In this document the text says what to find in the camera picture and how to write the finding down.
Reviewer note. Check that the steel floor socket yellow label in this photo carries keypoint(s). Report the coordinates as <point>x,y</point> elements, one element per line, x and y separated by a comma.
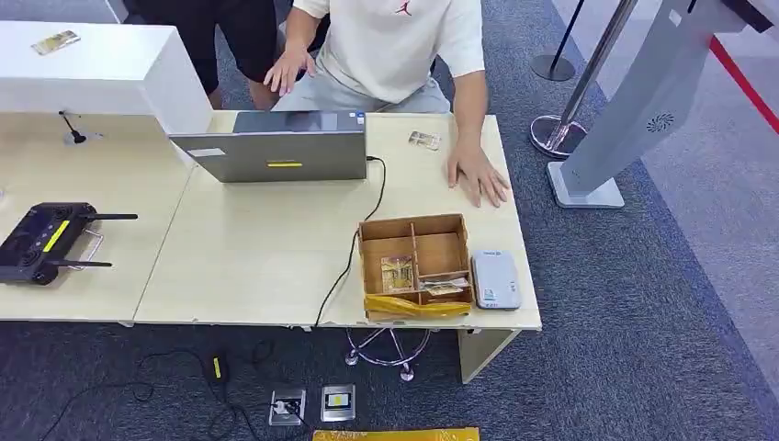
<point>338,403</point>

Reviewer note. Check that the black chair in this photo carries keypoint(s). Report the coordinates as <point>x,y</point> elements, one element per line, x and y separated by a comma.
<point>319,33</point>

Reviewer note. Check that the black stanchion post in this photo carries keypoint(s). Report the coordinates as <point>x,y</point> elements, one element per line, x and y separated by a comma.
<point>552,67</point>

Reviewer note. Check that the red barrier belt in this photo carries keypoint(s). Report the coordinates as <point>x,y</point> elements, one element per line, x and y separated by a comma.
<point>742,82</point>

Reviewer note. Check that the seated person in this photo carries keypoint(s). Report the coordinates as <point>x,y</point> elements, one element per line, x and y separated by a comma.
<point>389,48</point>

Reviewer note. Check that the whitish card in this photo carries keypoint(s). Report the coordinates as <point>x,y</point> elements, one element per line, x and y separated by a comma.
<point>455,282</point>

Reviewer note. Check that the standing person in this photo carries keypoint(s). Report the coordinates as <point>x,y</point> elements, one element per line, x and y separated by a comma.
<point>201,30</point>

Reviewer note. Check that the person's right hand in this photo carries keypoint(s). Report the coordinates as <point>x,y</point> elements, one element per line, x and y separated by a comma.
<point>289,68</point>

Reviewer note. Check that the wooden compartment box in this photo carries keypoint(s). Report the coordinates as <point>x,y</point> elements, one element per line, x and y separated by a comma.
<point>438,243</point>

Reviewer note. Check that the pale desk leg panel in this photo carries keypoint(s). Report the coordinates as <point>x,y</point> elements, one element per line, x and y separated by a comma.
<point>482,355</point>

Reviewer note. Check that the black remote controller with antennas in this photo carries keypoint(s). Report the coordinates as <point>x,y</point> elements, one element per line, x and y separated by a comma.
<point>39,243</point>

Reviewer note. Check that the yellow floor strip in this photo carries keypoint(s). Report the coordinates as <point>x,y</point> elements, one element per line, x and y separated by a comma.
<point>395,435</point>

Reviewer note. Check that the steel floor socket with plug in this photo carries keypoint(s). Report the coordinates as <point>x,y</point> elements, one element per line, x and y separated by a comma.
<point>287,406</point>

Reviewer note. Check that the small black desk microphone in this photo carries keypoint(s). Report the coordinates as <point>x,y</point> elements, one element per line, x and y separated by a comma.
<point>75,135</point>

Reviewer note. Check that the person's left hand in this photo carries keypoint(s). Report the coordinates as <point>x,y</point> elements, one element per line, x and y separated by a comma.
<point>478,173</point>

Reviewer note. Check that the grey laptop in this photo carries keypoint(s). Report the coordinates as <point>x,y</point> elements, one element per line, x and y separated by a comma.
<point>283,152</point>

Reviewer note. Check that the gold patterned card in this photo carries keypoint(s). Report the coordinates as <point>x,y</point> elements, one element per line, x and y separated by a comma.
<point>424,140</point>
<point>397,274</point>

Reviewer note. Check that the chrome stanchion post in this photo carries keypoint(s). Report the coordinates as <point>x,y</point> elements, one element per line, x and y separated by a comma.
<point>593,61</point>

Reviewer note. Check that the white kiosk stand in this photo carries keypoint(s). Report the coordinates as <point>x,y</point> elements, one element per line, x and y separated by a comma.
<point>645,91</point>

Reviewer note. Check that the chrome stool base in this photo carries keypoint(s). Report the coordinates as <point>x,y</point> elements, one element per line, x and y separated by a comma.
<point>389,360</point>

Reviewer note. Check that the white counter block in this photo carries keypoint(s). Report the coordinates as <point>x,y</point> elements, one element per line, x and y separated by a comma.
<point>91,76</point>

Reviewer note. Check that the yellow tape strip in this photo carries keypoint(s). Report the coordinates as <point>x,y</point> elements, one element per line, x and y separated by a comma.
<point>417,306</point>

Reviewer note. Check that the grey card reader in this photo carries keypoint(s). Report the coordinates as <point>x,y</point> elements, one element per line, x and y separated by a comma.
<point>496,280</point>

